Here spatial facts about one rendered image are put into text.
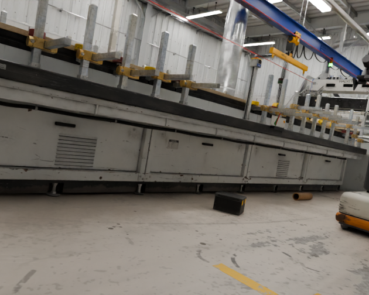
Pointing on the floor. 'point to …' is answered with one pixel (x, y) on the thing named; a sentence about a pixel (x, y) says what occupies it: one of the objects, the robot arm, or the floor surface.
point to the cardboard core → (302, 196)
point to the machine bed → (133, 143)
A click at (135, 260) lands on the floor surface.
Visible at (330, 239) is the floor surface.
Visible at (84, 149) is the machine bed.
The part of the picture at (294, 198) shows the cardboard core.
